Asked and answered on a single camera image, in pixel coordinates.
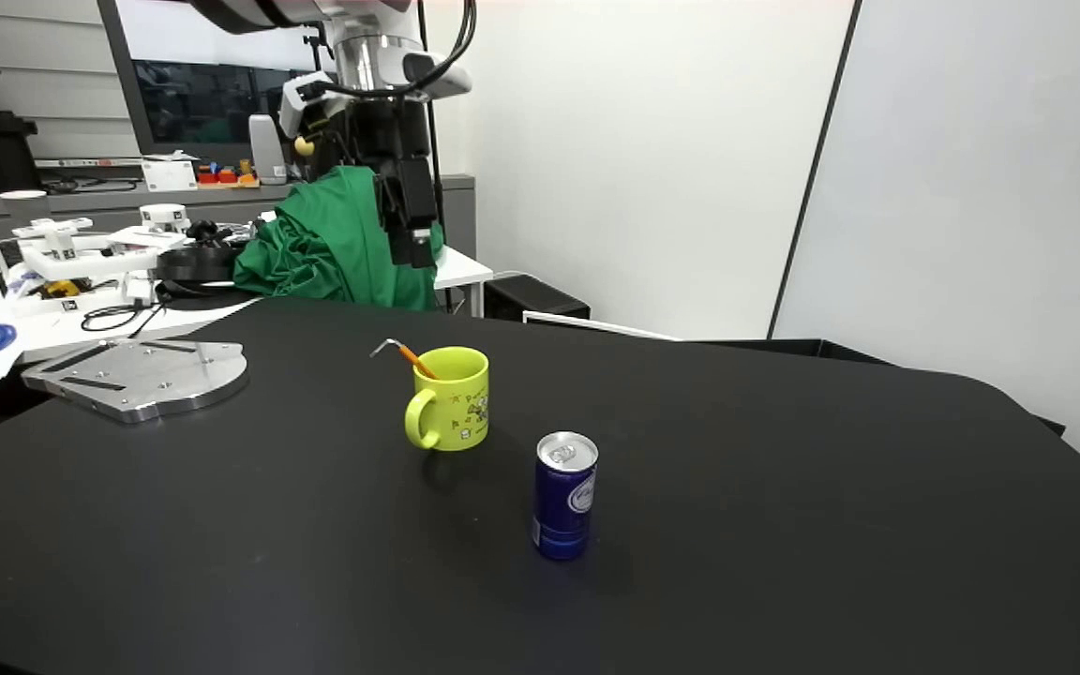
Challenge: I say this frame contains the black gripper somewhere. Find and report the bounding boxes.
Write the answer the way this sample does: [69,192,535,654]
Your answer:
[353,94,441,268]

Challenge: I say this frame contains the red orange small items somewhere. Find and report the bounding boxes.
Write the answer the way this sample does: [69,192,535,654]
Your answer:
[194,157,261,192]

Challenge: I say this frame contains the white work table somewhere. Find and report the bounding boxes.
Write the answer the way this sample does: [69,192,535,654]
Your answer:
[0,209,499,392]

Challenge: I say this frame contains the small white box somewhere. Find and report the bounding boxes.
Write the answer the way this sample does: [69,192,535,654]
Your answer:
[140,147,203,193]

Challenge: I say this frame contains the black box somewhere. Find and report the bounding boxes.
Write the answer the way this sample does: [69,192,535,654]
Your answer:
[485,268,593,326]

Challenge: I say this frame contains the grey counter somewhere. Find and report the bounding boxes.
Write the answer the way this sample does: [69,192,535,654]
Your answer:
[0,172,480,258]

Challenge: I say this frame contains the small white plastic device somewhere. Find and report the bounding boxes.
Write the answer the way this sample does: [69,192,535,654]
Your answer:
[140,202,194,236]

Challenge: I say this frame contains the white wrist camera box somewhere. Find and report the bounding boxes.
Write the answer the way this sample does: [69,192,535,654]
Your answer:
[279,72,349,143]

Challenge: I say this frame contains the large dark monitor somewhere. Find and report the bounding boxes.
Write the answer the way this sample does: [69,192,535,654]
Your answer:
[95,0,346,172]

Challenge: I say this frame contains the white cylinder container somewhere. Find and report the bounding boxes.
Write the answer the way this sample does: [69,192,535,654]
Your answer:
[243,113,290,187]

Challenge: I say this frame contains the blue drink can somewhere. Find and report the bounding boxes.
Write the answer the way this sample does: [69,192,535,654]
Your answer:
[530,428,604,564]

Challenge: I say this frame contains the green cloth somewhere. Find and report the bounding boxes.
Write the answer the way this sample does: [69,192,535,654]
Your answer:
[228,161,451,314]

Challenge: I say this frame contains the grey metal base plate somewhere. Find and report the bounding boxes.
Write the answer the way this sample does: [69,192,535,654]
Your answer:
[20,333,251,428]

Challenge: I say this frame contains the yellow-green ceramic mug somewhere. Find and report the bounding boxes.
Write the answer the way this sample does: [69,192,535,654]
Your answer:
[400,344,496,456]

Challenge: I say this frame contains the orange-sleeved metal hex key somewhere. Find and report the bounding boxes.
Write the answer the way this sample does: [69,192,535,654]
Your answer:
[366,333,439,382]

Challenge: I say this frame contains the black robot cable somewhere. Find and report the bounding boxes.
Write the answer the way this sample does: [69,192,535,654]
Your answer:
[421,0,480,98]

